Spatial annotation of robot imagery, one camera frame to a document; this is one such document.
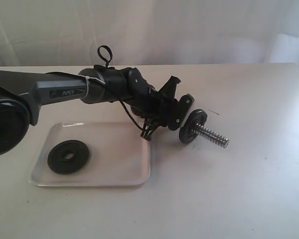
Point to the chrome threaded dumbbell bar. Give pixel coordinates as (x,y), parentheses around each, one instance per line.
(210,135)

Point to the black weight plate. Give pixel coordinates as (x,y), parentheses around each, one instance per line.
(193,126)
(68,157)

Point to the white rectangular plastic tray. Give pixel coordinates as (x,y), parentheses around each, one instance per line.
(118,156)

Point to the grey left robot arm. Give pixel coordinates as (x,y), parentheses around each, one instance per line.
(22,95)

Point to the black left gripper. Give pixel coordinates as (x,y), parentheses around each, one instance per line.
(159,106)

